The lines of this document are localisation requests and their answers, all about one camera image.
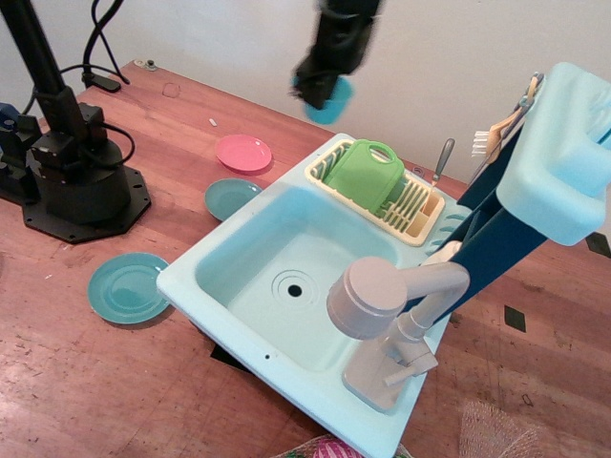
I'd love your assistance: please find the pink toy plate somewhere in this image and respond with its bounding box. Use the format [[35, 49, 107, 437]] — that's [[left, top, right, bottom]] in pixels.
[[215, 135, 273, 175]]

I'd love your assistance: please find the small teal saucer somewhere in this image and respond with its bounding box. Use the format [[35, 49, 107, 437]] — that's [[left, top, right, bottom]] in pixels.
[[204, 178, 263, 221]]

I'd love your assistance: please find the pink mesh ball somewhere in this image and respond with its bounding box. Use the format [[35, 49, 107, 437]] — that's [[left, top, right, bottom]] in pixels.
[[271, 433, 369, 458]]

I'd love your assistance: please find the light blue toy sink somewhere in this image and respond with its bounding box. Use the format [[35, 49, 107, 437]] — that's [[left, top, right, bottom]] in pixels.
[[157, 134, 469, 457]]

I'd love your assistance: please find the cream dish rack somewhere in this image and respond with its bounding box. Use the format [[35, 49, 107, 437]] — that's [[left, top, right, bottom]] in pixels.
[[305, 139, 445, 246]]

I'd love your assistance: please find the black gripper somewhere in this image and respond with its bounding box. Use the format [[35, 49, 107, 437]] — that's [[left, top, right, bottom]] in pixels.
[[291, 0, 382, 109]]

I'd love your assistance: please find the green cutting board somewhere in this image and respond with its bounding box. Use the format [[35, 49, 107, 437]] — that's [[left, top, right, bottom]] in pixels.
[[323, 139, 405, 214]]

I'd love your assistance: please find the large teal plate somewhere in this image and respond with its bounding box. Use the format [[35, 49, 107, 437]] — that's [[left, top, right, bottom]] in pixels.
[[87, 252, 169, 325]]

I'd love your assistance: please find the light blue sink shelf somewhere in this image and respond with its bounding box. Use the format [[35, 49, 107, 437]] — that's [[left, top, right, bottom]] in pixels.
[[495, 62, 610, 246]]

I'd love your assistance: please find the black cable clamp mount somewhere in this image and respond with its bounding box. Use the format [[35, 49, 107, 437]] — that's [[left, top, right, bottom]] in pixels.
[[81, 0, 130, 94]]

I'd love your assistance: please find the teal toy cup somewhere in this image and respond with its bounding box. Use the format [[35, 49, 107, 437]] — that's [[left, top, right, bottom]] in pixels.
[[299, 73, 354, 125]]

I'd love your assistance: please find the white bristle dish brush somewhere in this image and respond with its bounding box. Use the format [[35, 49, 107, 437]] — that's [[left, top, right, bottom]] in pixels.
[[472, 73, 545, 164]]

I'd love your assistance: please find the grey toy faucet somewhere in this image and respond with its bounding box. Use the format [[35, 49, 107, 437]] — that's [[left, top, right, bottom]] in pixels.
[[327, 257, 470, 411]]

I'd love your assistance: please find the dark blue shelf post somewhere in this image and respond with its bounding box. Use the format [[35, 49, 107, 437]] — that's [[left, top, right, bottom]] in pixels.
[[436, 134, 546, 321]]

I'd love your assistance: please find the grey handled toy utensil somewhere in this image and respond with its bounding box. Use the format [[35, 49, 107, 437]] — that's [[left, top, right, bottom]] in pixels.
[[429, 137, 455, 196]]

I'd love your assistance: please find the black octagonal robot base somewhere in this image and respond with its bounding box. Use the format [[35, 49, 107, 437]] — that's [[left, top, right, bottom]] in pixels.
[[1, 133, 152, 244]]

